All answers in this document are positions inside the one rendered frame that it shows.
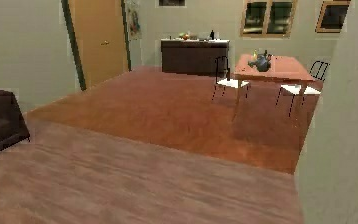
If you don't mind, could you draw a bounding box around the dark brown kitchen cabinet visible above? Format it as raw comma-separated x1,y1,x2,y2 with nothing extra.
160,38,231,77

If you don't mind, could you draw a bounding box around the black chair with white seat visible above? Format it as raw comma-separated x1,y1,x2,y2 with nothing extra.
275,60,331,118
211,55,251,102

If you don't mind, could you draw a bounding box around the dark blue-grey kettle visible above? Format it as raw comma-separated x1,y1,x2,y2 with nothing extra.
247,53,273,73

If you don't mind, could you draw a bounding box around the tan wooden room door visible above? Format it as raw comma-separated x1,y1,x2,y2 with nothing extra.
67,0,130,90

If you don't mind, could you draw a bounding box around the salmon wooden dining table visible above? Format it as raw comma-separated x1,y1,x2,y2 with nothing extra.
231,53,317,123

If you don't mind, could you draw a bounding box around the wooden framed double window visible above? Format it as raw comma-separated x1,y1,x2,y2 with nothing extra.
239,0,299,38

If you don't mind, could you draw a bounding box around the dark brown sofa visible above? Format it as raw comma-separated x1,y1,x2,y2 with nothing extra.
0,87,31,159

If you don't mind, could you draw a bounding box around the wooden framed single window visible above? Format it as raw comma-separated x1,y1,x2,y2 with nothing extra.
315,0,352,34

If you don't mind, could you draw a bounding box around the colourful wall hanging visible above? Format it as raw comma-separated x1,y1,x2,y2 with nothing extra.
126,0,142,41

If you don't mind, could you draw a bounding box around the dark framed wall picture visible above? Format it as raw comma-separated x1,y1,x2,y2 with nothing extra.
157,0,187,8

